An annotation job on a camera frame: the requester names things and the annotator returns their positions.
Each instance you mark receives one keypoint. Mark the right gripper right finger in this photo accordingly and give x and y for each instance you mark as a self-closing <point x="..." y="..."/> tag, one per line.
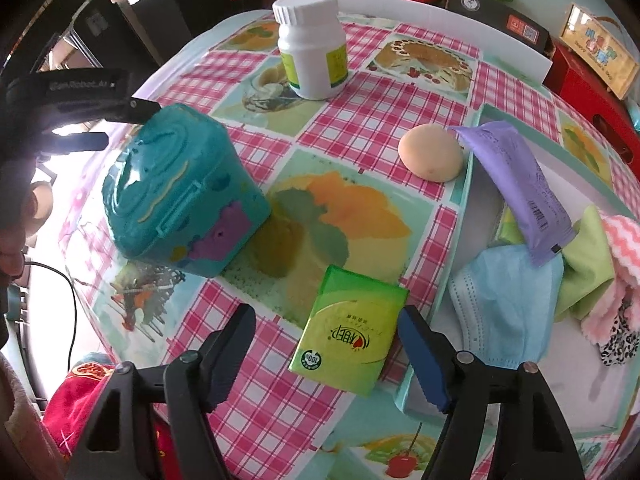
<point x="456" y="384"/>

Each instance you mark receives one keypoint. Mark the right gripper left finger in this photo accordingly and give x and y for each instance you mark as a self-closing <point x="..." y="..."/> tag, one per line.
<point x="195" y="384"/>

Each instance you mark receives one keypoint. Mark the blue face mask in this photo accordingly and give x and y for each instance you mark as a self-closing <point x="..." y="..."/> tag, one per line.
<point x="505" y="305"/>

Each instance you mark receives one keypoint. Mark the black white spotted scrunchie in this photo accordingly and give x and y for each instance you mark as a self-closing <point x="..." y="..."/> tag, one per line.
<point x="623" y="344"/>

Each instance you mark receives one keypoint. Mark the teal toy box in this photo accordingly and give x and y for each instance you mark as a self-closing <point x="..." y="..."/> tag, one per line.
<point x="178" y="194"/>

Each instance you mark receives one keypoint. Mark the green cloth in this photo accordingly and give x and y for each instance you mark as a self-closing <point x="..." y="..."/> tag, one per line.
<point x="570" y="284"/>

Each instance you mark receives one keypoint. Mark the purple tube package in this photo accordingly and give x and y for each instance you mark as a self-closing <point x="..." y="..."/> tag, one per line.
<point x="512" y="166"/>

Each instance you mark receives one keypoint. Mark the pink wavy cloth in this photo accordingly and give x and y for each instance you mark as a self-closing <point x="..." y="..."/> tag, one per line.
<point x="623" y="239"/>

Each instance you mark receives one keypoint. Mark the person's left hand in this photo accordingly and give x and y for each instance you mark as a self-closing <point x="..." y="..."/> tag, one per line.
<point x="36" y="210"/>

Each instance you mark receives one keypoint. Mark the white teal-rimmed tray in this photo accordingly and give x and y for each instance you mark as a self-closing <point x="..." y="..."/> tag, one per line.
<point x="594" y="398"/>

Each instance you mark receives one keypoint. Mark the black cabinet with monitor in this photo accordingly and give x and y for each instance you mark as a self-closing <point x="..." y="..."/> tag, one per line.
<point x="139" y="36"/>

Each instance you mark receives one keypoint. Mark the pink plaid cartoon tablecloth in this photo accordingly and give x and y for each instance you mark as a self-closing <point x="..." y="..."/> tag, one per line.
<point x="336" y="164"/>

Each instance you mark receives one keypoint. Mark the beige powder puff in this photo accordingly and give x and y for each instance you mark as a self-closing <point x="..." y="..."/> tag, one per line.
<point x="431" y="153"/>

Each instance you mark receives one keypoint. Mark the white pill bottle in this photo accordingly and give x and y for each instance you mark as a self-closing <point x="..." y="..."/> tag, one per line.
<point x="312" y="45"/>

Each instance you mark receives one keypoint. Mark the large red gift box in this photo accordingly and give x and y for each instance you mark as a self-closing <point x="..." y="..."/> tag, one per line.
<point x="576" y="83"/>

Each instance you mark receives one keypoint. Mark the white foam board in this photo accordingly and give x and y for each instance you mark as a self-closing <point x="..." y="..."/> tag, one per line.
<point x="531" y="64"/>

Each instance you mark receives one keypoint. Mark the black box with label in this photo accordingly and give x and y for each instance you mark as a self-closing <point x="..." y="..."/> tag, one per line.
<point x="504" y="18"/>

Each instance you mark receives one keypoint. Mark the yellow box with handle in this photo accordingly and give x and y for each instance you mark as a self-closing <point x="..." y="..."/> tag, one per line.
<point x="584" y="34"/>

